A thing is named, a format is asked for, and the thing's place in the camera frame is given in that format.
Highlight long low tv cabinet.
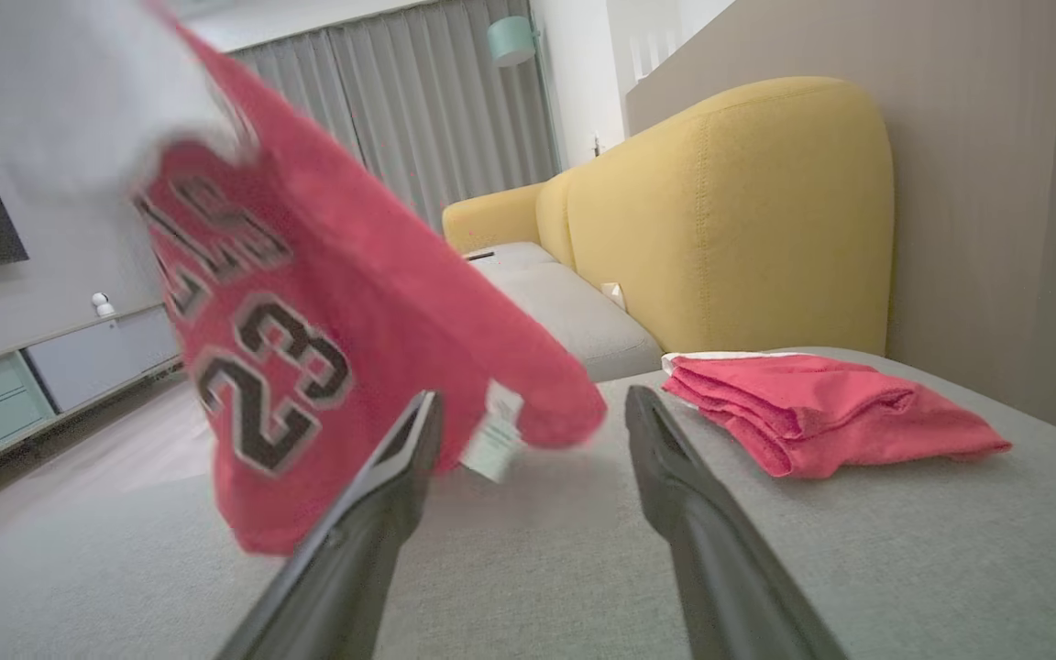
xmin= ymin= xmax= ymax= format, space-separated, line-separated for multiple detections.
xmin=0 ymin=302 xmax=185 ymax=482

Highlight grey cabinet door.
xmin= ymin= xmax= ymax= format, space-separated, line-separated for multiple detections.
xmin=24 ymin=307 xmax=182 ymax=413

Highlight grey pleated curtain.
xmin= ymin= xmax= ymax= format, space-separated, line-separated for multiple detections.
xmin=230 ymin=0 xmax=561 ymax=230

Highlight red jersey number 23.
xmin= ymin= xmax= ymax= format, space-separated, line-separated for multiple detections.
xmin=134 ymin=0 xmax=607 ymax=556

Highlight yellow sofa armrest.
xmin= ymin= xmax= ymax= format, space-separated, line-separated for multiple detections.
xmin=441 ymin=181 xmax=547 ymax=256

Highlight mint green lamp shade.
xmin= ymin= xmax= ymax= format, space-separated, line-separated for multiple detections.
xmin=488 ymin=16 xmax=538 ymax=68

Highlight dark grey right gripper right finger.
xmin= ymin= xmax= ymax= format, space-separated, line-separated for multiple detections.
xmin=624 ymin=385 xmax=850 ymax=660

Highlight yellow sofa backrest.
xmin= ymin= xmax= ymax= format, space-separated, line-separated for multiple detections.
xmin=535 ymin=76 xmax=896 ymax=357

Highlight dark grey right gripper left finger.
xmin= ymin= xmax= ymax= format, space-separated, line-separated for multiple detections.
xmin=216 ymin=390 xmax=445 ymax=660

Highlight red shorts with white stripes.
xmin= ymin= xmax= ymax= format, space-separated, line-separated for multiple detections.
xmin=661 ymin=351 xmax=1013 ymax=479

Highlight large grey sofa chaise cushion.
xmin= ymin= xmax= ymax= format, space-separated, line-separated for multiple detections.
xmin=0 ymin=346 xmax=1056 ymax=660

